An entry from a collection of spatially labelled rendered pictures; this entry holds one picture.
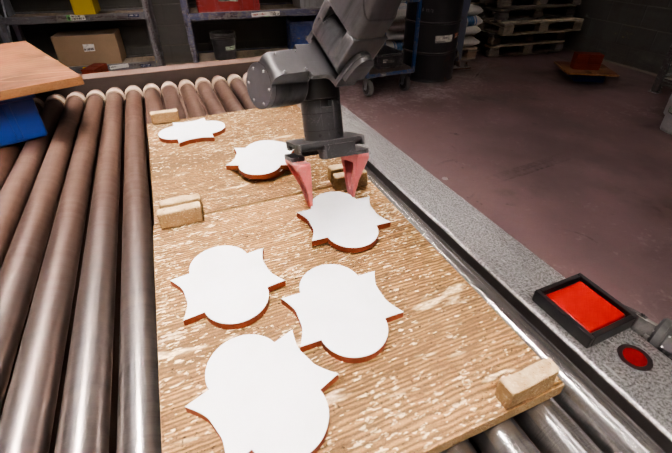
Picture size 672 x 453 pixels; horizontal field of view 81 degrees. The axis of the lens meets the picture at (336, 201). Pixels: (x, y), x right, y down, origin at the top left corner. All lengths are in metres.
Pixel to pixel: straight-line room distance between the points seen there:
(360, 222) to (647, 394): 0.35
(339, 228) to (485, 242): 0.21
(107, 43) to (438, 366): 4.96
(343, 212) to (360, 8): 0.27
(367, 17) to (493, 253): 0.35
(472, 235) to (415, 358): 0.25
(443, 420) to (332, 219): 0.29
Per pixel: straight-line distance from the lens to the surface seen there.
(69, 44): 5.24
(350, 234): 0.54
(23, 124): 1.07
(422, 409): 0.40
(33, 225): 0.76
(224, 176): 0.72
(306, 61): 0.52
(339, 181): 0.64
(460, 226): 0.64
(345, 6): 0.49
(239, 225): 0.59
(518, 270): 0.58
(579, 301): 0.55
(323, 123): 0.55
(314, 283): 0.47
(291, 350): 0.42
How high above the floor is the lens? 1.28
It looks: 33 degrees down
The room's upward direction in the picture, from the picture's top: straight up
